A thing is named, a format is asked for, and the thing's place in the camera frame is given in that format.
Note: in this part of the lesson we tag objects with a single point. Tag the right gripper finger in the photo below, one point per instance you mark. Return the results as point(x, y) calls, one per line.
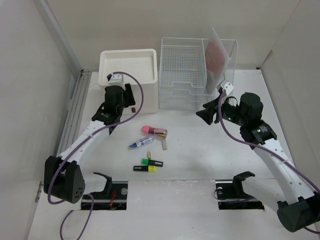
point(212, 104)
point(207, 115)

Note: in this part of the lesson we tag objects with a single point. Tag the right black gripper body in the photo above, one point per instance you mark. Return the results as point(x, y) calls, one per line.
point(231, 113)

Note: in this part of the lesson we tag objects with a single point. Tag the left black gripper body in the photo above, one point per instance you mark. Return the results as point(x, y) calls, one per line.
point(125, 103)

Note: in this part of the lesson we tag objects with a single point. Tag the white drawer organizer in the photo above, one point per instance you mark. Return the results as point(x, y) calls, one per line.
point(139, 63)

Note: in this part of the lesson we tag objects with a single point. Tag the pink-capped marker jar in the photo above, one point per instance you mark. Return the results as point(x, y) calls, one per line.
point(160, 132)

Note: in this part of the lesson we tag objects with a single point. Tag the booklet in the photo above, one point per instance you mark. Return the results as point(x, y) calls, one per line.
point(216, 61)

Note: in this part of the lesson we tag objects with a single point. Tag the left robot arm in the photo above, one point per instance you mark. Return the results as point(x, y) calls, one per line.
point(63, 177)

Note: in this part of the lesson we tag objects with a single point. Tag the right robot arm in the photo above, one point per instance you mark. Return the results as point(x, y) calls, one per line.
point(297, 202)

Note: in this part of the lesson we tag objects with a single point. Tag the clear glue bottle blue cap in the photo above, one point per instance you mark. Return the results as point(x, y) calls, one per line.
point(141, 142)

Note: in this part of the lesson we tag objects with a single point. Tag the grey eraser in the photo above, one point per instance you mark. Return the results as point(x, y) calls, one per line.
point(164, 144)

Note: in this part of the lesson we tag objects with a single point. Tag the small tan eraser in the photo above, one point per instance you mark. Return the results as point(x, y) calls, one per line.
point(149, 155)

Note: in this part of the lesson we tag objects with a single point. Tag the green highlighter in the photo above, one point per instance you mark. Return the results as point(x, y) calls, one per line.
point(151, 162)

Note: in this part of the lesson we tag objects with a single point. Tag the yellow highlighter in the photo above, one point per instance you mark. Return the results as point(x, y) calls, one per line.
point(144, 168)

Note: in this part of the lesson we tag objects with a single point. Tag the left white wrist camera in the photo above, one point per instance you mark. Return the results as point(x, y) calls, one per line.
point(115, 79)

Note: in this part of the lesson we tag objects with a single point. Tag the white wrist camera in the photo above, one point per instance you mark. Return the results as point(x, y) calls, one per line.
point(115, 79)
point(226, 87)

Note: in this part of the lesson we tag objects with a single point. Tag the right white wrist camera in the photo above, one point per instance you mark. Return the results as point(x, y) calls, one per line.
point(226, 87)

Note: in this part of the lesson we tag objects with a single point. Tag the white wire mesh organizer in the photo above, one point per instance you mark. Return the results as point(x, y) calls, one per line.
point(182, 74)

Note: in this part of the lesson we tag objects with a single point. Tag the aluminium rail frame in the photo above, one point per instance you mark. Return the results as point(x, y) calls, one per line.
point(70, 127)

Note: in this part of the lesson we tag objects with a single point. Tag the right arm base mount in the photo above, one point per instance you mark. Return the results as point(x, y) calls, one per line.
point(230, 191)

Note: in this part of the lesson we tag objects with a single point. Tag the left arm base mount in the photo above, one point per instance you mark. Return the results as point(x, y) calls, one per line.
point(112, 192)

